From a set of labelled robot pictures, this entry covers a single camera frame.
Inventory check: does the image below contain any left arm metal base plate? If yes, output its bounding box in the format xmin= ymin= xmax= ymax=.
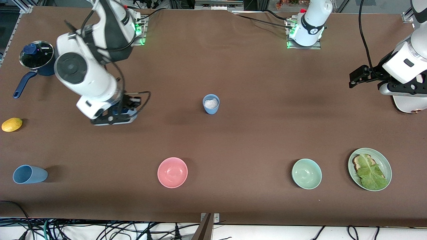
xmin=286 ymin=18 xmax=322 ymax=50

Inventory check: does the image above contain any grey metal box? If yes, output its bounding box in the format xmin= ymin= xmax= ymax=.
xmin=194 ymin=0 xmax=245 ymax=11

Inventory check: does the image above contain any yellow lemon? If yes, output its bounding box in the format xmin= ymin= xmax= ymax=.
xmin=1 ymin=117 xmax=23 ymax=132

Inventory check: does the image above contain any white toaster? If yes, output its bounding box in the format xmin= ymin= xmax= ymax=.
xmin=393 ymin=95 xmax=427 ymax=114

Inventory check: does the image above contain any metal table edge bracket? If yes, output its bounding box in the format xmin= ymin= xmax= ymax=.
xmin=200 ymin=213 xmax=221 ymax=224

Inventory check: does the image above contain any pink bowl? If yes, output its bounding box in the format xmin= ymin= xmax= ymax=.
xmin=157 ymin=157 xmax=188 ymax=189

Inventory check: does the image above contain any green lettuce leaf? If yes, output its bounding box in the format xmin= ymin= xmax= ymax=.
xmin=357 ymin=154 xmax=389 ymax=190

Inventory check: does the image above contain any pale green plate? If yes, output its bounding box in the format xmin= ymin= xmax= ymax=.
xmin=348 ymin=148 xmax=392 ymax=192

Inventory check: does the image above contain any pale green bowl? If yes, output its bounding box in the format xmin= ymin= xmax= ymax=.
xmin=291 ymin=158 xmax=323 ymax=190

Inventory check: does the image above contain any aluminium frame rail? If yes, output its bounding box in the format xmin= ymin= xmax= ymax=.
xmin=0 ymin=5 xmax=34 ymax=65

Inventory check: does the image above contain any black looping floor cable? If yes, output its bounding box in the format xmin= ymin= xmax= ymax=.
xmin=0 ymin=200 xmax=32 ymax=240

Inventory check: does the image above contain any glass lid with blue knob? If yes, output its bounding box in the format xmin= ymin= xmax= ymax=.
xmin=19 ymin=41 xmax=54 ymax=70

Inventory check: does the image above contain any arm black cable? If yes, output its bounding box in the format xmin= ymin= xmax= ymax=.
xmin=358 ymin=0 xmax=381 ymax=73
xmin=110 ymin=60 xmax=151 ymax=115

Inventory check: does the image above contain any black table cable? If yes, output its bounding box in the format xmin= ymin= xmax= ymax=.
xmin=138 ymin=7 xmax=169 ymax=22
xmin=230 ymin=11 xmax=291 ymax=28

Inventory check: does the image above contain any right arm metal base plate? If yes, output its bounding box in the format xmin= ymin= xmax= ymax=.
xmin=127 ymin=15 xmax=147 ymax=45

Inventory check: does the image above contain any dark blue saucepan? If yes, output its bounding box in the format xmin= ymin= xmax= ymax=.
xmin=13 ymin=47 xmax=64 ymax=99

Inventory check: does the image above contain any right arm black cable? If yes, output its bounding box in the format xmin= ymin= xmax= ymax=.
xmin=110 ymin=60 xmax=151 ymax=115

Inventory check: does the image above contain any dark mounting pole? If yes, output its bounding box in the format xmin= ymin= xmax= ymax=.
xmin=191 ymin=213 xmax=214 ymax=240

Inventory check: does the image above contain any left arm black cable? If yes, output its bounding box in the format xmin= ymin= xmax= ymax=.
xmin=358 ymin=0 xmax=381 ymax=73

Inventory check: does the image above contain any blue cup with white filling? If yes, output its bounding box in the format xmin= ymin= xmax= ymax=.
xmin=202 ymin=94 xmax=220 ymax=115

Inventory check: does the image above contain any bread slice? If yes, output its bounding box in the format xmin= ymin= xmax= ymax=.
xmin=352 ymin=154 xmax=387 ymax=182

